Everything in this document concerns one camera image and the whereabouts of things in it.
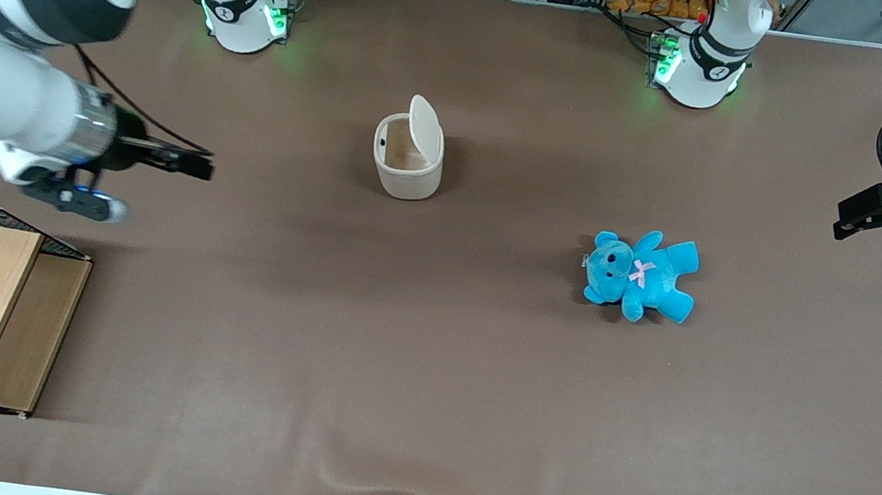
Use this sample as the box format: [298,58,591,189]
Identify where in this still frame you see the blue teddy bear plush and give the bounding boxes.
[577,221,705,331]

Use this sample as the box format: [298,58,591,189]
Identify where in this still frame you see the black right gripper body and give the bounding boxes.
[106,109,153,176]

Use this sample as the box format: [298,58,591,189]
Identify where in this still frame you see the white lidded trash bin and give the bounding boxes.
[367,109,451,204]

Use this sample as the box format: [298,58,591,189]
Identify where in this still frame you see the dark wooden shelf board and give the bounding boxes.
[0,247,94,419]

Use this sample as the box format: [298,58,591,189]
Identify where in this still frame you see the brown table cover cloth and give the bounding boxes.
[0,0,882,495]

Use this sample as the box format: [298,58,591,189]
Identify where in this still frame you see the white trash can lid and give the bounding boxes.
[403,94,445,161]

